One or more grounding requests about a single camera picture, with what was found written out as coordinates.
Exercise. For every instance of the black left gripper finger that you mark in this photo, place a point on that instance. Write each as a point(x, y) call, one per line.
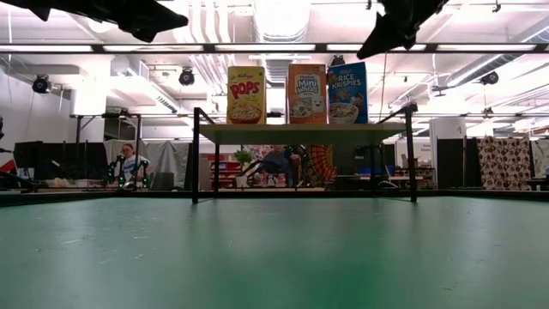
point(146, 30)
point(154, 10)

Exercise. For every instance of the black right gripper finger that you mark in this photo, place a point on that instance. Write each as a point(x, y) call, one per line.
point(377, 34)
point(396, 40)

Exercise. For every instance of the Rice Krispies cereal box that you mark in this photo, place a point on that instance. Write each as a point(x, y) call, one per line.
point(348, 92)

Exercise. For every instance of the Frosted Mini Wheats cereal box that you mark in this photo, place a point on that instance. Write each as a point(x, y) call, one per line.
point(307, 93)

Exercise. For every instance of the Corn Pops cereal box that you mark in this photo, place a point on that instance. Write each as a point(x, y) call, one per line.
point(245, 94)

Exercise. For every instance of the red storage shelf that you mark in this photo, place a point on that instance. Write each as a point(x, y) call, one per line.
point(225, 171)

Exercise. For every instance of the ceiling air vent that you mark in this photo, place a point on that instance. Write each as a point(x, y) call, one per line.
point(279, 68)

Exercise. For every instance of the light grey hanging cloth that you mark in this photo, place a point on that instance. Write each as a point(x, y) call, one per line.
point(167, 156)

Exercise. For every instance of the blue storage bin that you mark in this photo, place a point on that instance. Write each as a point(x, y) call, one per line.
point(373, 170)

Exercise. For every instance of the person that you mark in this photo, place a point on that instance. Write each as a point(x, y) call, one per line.
point(276, 163)
point(128, 161)

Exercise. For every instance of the black partition panel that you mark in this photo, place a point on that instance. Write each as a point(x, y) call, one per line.
point(450, 163)

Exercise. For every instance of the orange patterned cloth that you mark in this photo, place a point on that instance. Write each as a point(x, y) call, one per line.
point(321, 163)

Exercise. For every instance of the wide black monitor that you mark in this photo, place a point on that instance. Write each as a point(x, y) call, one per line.
point(60, 161)

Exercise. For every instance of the small green potted plant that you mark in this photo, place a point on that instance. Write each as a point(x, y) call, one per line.
point(243, 156)

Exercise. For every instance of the brown patterned curtain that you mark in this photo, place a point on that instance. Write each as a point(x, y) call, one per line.
point(504, 163)

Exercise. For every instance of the red equipment piece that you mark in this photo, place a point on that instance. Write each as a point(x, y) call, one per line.
point(8, 166)

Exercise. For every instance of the black ceiling-mounted camera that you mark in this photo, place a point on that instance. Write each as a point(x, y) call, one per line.
point(41, 83)
point(489, 78)
point(337, 60)
point(186, 77)

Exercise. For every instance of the grey diagonal ceiling duct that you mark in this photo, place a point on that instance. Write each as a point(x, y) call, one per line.
point(514, 48)

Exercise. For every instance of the wooden shelf with black frame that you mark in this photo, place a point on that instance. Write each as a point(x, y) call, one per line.
point(300, 134)

